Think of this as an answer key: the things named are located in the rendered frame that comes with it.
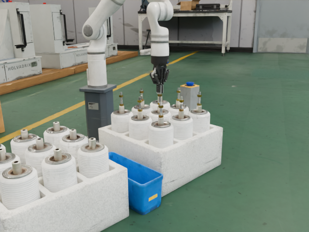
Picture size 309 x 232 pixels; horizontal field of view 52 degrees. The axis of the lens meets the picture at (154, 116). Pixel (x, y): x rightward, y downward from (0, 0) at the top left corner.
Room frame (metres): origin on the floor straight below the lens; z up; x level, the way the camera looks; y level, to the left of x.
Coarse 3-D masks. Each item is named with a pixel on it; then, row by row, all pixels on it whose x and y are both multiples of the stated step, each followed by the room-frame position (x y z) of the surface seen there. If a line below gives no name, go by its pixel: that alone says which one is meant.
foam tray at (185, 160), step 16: (112, 144) 1.25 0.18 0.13; (128, 144) 1.17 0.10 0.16; (144, 144) 1.13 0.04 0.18; (176, 144) 1.13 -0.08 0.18; (192, 144) 1.16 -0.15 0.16; (208, 144) 1.24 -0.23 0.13; (144, 160) 1.11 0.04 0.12; (160, 160) 1.04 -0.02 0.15; (176, 160) 1.10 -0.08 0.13; (192, 160) 1.17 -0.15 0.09; (208, 160) 1.24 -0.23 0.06; (176, 176) 1.10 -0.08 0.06; (192, 176) 1.17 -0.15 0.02
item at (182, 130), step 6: (174, 120) 1.21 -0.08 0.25; (192, 120) 1.22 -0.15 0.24; (174, 126) 1.20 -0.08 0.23; (180, 126) 1.19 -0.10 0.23; (186, 126) 1.19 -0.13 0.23; (192, 126) 1.22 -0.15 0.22; (174, 132) 1.20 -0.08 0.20; (180, 132) 1.19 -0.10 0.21; (186, 132) 1.19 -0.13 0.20; (192, 132) 1.22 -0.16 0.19; (180, 138) 1.19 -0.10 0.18; (186, 138) 1.19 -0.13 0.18
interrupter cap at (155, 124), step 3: (153, 123) 1.16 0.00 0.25; (156, 123) 1.16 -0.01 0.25; (165, 123) 1.16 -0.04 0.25; (168, 123) 1.16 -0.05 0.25; (153, 126) 1.13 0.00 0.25; (156, 126) 1.12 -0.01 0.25; (159, 126) 1.12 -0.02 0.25; (162, 126) 1.12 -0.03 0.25; (165, 126) 1.12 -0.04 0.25; (168, 126) 1.12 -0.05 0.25
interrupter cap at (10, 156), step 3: (6, 153) 0.89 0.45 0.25; (9, 153) 0.89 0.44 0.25; (12, 153) 0.88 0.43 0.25; (6, 156) 0.87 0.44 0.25; (9, 156) 0.87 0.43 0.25; (12, 156) 0.87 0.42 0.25; (15, 156) 0.86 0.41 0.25; (6, 159) 0.85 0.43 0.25; (9, 159) 0.84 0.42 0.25; (12, 159) 0.84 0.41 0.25; (0, 162) 0.82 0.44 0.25; (3, 162) 0.82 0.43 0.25; (6, 162) 0.83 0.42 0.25
